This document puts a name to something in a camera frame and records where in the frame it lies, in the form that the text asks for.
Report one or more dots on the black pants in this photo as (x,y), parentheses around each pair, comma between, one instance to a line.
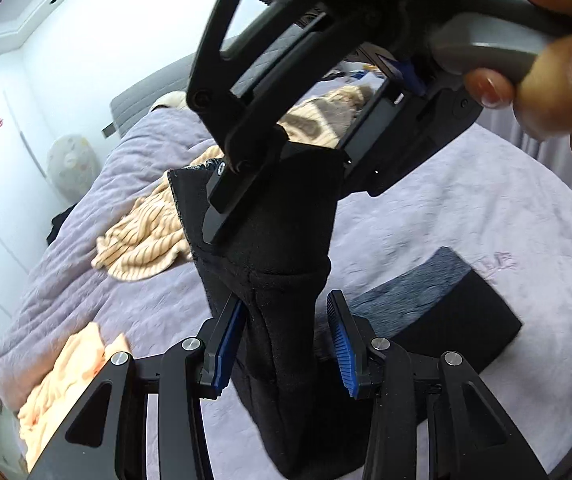
(286,371)

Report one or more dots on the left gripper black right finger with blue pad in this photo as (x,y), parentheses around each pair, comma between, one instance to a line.
(470,435)

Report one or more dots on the grey headboard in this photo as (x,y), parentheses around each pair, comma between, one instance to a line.
(132,104)

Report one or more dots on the peach fluffy cloth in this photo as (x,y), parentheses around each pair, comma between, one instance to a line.
(83,356)

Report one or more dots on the folded grey garment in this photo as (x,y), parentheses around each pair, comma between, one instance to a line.
(396,304)

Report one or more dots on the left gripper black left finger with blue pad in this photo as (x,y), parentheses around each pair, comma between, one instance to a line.
(104,434)

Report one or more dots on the white wardrobe doors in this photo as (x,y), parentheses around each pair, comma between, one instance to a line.
(27,201)

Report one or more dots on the beige striped blanket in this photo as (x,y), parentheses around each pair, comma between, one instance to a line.
(148,240)

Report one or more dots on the lavender bed cover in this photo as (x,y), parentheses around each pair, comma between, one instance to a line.
(495,206)

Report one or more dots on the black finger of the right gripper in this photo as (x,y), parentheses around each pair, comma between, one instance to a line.
(220,63)
(246,179)

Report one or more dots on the white round floor lamp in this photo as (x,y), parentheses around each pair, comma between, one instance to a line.
(72,167)

